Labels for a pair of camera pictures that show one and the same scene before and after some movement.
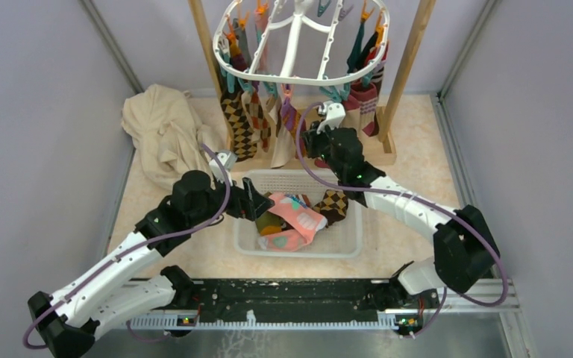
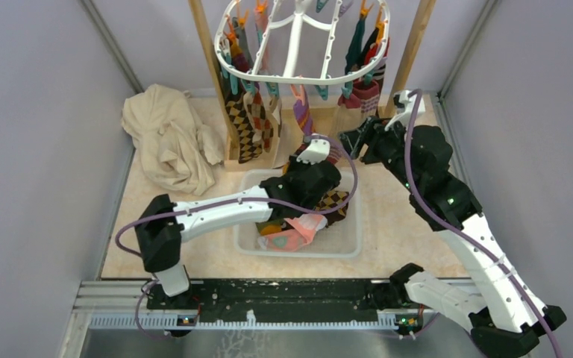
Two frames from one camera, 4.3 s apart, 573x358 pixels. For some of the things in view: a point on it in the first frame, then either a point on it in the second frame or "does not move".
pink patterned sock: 306,223 does not move
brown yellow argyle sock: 333,206 does not move
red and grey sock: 377,69 does not move
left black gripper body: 217,197 to 295,168
